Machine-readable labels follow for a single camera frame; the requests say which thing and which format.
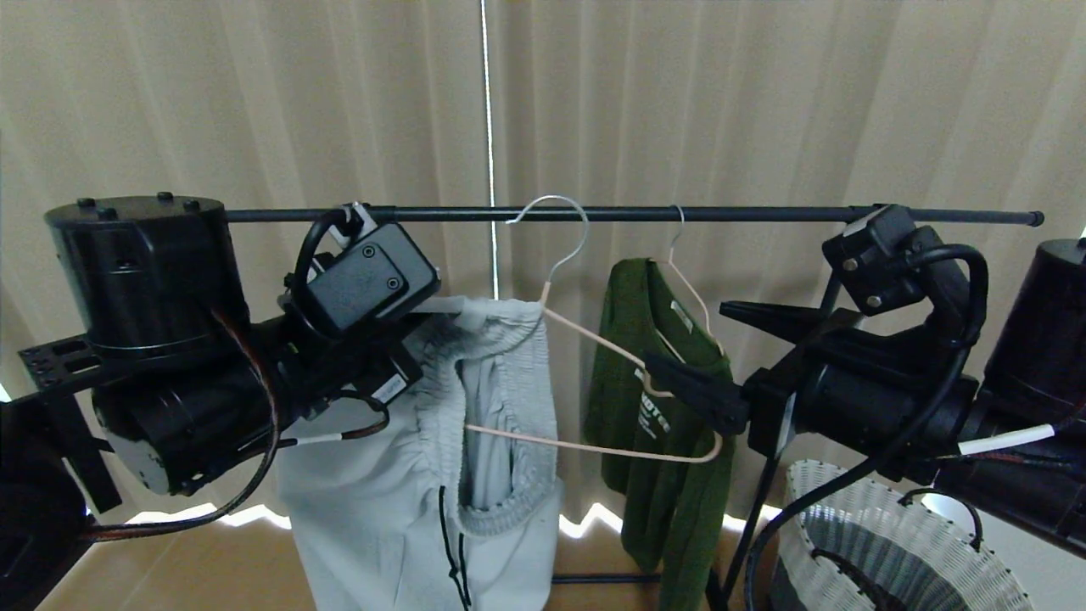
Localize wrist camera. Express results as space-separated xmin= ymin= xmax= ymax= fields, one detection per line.
xmin=280 ymin=202 xmax=442 ymax=340
xmin=821 ymin=204 xmax=974 ymax=319

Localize green printed shirt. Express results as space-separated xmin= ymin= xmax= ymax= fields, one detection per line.
xmin=584 ymin=259 xmax=737 ymax=611

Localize black clothes rack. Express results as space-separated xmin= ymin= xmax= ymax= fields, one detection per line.
xmin=225 ymin=204 xmax=1046 ymax=611

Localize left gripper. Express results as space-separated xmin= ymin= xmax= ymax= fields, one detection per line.
xmin=92 ymin=314 xmax=427 ymax=499

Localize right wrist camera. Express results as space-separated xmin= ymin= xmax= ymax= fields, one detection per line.
xmin=821 ymin=204 xmax=974 ymax=319

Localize white laundry basket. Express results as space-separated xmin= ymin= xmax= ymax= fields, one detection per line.
xmin=768 ymin=458 xmax=1036 ymax=611

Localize pale grey shorts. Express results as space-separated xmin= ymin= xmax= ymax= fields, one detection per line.
xmin=276 ymin=295 xmax=565 ymax=611

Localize pink clothes hanger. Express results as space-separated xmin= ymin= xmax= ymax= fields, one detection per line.
xmin=666 ymin=205 xmax=726 ymax=357
xmin=465 ymin=195 xmax=724 ymax=465

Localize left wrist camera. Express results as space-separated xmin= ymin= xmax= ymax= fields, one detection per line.
xmin=280 ymin=202 xmax=442 ymax=340

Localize beige curtain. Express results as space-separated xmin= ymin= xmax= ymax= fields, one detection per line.
xmin=0 ymin=0 xmax=1086 ymax=544

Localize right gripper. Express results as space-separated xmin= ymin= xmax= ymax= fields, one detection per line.
xmin=642 ymin=300 xmax=982 ymax=486

